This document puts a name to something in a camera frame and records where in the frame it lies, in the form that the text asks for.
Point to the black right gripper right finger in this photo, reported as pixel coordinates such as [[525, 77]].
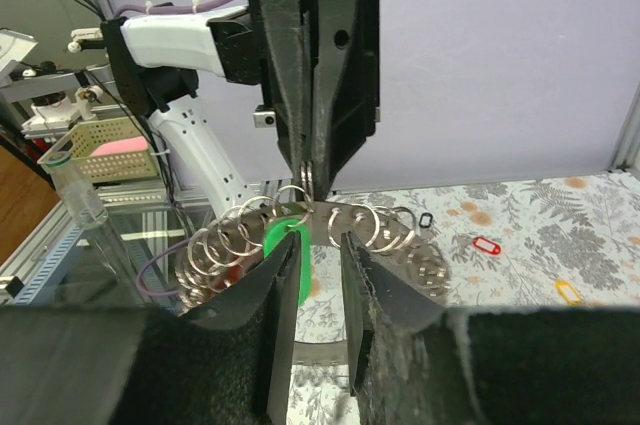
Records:
[[510, 365]]

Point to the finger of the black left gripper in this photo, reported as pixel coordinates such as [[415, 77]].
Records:
[[345, 84], [282, 33]]

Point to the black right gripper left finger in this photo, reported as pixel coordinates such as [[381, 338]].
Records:
[[117, 365]]

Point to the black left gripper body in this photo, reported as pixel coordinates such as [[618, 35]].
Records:
[[320, 65]]

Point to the grey disc with key rings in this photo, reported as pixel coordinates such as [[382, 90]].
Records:
[[245, 274]]

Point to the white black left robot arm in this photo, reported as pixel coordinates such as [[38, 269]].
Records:
[[156, 59]]

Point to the yellow tag key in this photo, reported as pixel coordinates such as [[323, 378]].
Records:
[[571, 296]]

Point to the pink sponge in basket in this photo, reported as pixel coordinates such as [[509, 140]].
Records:
[[122, 146]]

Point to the clear plastic bottle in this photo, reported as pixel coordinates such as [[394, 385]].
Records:
[[76, 192]]

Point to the beige perforated basket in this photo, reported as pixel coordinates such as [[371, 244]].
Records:
[[85, 137]]

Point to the white slotted cable duct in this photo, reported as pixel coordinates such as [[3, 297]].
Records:
[[39, 263]]

